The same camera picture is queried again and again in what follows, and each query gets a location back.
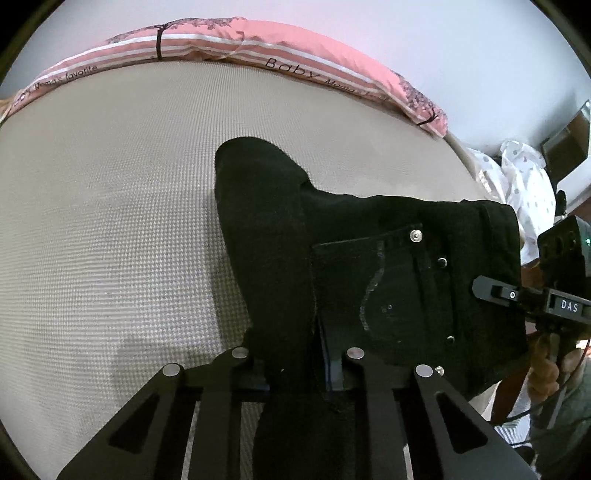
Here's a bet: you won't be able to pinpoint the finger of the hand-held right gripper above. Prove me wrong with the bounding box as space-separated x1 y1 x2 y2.
471 275 548 315

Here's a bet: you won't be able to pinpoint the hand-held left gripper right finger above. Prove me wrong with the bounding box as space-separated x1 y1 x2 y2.
318 333 539 480

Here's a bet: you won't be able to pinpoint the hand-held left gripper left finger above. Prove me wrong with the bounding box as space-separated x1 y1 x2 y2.
55 346 269 480

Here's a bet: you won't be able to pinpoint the black pants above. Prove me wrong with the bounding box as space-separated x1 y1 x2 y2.
215 136 530 480

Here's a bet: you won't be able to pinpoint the person's right forearm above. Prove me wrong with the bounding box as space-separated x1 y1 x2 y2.
529 383 591 464

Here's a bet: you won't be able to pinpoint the person's right hand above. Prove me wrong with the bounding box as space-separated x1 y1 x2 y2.
525 331 585 408

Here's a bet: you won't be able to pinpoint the white spotted cloth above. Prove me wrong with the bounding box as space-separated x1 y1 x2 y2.
475 138 558 260

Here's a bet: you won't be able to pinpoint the dark wooden furniture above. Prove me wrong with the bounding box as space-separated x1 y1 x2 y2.
539 99 591 186

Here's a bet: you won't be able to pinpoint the beige satin pillow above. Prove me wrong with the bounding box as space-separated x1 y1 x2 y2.
465 147 509 205

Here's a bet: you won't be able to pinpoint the striped shirt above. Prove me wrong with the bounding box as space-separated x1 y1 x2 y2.
493 424 539 468

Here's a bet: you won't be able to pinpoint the beige bed mattress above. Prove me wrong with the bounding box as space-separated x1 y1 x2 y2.
0 58 523 480

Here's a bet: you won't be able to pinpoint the black cable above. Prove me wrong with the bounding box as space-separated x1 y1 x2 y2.
501 337 591 423

